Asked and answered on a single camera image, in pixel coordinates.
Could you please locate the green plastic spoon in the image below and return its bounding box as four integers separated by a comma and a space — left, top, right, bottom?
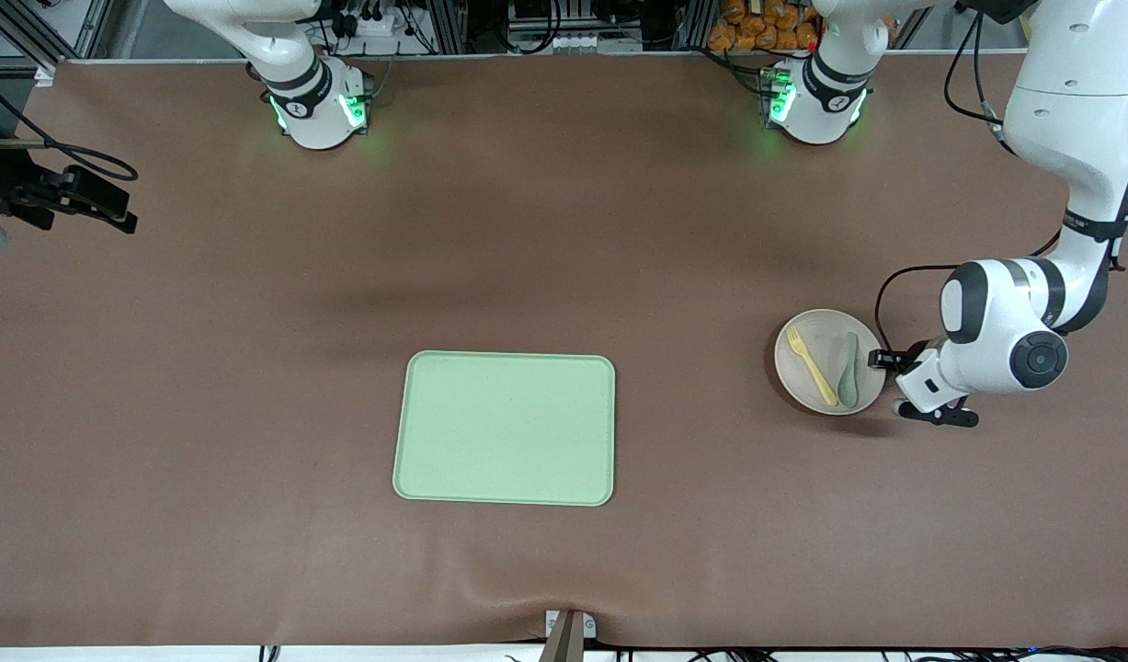
836, 331, 861, 411

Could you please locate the beige round plate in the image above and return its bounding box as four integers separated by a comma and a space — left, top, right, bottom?
774, 309, 888, 417

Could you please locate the yellow plastic fork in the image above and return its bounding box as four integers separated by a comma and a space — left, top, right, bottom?
786, 325, 841, 408

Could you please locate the brown table mat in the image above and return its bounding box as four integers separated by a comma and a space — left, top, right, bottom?
0, 51, 1128, 649

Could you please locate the white power strip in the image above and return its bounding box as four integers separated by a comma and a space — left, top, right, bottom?
338, 7, 413, 40

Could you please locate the pile of orange objects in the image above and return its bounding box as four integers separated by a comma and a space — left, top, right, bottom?
708, 0, 820, 51

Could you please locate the light green rectangular tray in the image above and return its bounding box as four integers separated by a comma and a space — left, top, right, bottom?
393, 350, 616, 508

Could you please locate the metal table edge clamp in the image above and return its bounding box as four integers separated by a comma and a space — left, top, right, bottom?
543, 609, 598, 662

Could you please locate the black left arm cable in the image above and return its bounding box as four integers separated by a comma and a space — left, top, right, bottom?
873, 5, 1070, 360

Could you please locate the aluminium frame rail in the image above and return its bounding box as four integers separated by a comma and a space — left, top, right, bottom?
0, 0, 114, 79

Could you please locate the aluminium frame post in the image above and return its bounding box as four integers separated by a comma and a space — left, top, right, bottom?
430, 0, 468, 54

